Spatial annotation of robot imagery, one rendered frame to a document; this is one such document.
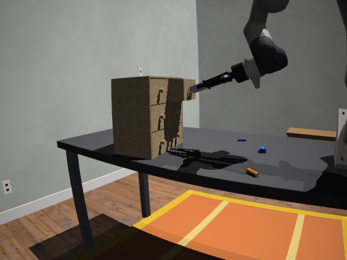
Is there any orange and grey battery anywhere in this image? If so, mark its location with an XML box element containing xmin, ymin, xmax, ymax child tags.
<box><xmin>246</xmin><ymin>169</ymin><xmax>259</xmax><ymax>177</ymax></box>

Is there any light wooden chest of drawers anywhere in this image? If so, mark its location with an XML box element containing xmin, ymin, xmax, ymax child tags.
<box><xmin>111</xmin><ymin>76</ymin><xmax>183</xmax><ymax>159</ymax></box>

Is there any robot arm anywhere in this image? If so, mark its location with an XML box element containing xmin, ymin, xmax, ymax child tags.
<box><xmin>243</xmin><ymin>0</ymin><xmax>347</xmax><ymax>89</ymax></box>

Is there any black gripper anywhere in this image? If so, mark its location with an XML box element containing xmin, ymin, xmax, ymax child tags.
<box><xmin>189</xmin><ymin>62</ymin><xmax>249</xmax><ymax>93</ymax></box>

